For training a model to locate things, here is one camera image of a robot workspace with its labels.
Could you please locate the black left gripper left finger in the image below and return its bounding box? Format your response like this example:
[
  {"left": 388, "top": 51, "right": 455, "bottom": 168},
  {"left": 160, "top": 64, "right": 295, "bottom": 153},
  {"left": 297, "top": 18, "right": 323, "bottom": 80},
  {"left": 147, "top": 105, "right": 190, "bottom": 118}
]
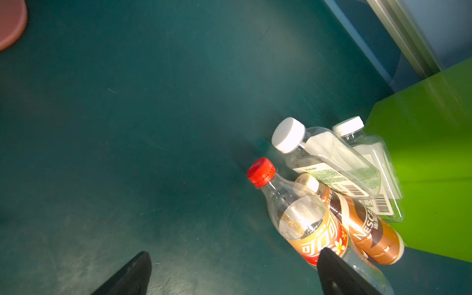
[{"left": 92, "top": 251, "right": 152, "bottom": 295}]

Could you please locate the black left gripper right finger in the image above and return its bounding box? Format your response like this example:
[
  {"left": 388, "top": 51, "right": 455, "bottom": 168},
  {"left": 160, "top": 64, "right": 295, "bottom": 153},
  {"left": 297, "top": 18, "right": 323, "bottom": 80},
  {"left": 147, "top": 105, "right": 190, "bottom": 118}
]
[{"left": 317, "top": 248, "right": 381, "bottom": 295}]

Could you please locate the green plastic trash bin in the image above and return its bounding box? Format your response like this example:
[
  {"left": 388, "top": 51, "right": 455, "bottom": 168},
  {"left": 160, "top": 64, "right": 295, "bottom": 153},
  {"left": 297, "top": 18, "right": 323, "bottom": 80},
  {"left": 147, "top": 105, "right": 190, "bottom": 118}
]
[{"left": 366, "top": 60, "right": 472, "bottom": 261}]

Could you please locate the brown coffee bottle middle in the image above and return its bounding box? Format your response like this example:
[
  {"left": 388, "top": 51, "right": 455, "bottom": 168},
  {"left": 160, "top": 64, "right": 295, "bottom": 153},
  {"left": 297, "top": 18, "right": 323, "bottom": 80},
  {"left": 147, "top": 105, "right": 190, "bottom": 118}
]
[{"left": 295, "top": 173, "right": 404, "bottom": 265}]

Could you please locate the red-cap orange tea bottle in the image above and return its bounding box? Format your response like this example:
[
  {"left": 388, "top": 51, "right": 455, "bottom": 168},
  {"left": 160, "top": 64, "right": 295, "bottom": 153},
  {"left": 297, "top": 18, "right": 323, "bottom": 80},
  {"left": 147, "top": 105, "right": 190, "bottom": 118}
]
[{"left": 247, "top": 157, "right": 394, "bottom": 295}]

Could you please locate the clear square white-cap bottle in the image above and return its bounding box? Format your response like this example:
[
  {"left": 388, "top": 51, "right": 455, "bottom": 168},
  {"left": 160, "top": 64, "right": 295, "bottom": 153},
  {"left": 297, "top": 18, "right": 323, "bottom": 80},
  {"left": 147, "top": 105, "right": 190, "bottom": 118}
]
[{"left": 332, "top": 116, "right": 404, "bottom": 223}]

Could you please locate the clear flat white-cap bottle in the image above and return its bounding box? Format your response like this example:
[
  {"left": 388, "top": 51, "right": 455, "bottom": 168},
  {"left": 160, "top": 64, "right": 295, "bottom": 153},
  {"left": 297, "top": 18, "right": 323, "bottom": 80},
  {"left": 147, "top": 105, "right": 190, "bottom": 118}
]
[{"left": 272, "top": 118, "right": 381, "bottom": 200}]

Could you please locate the pink watering can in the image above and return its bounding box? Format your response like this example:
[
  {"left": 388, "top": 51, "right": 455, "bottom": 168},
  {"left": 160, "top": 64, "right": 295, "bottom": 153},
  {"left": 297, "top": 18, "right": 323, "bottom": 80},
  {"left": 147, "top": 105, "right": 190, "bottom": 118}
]
[{"left": 1, "top": 0, "right": 28, "bottom": 51}]

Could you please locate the aluminium back frame rail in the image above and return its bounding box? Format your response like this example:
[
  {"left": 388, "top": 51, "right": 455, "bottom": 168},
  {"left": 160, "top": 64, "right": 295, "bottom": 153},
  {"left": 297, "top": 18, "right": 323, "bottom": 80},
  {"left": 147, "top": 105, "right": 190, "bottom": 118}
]
[{"left": 367, "top": 0, "right": 441, "bottom": 79}]

